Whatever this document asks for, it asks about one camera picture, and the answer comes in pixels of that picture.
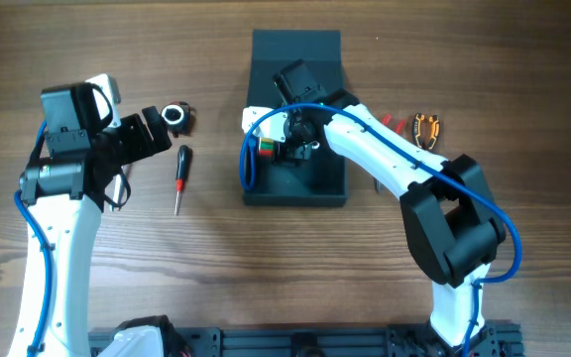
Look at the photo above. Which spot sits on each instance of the black red screwdriver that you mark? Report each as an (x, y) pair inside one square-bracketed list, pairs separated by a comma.
[(184, 159)]

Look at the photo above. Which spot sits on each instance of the dark teal hinged box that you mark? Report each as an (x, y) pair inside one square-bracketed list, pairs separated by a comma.
[(322, 180)]

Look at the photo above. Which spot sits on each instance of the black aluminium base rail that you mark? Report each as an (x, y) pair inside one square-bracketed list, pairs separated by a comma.
[(495, 339)]

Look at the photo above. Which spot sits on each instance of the orange black pliers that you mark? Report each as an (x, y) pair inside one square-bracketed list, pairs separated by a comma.
[(425, 131)]

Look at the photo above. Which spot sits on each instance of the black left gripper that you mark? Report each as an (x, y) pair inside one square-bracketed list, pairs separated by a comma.
[(130, 133)]

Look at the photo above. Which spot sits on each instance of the red handled wire stripper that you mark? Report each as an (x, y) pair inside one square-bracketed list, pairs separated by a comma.
[(397, 126)]

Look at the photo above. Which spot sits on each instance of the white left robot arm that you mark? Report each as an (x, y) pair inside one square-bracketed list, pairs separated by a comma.
[(82, 145)]

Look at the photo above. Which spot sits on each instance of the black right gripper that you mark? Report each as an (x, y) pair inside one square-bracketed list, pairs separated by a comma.
[(297, 132)]

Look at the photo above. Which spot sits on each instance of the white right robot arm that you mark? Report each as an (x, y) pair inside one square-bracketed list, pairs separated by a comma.
[(451, 232)]

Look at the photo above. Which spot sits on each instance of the clear precision screwdriver set case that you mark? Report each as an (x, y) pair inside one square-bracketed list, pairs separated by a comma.
[(266, 147)]

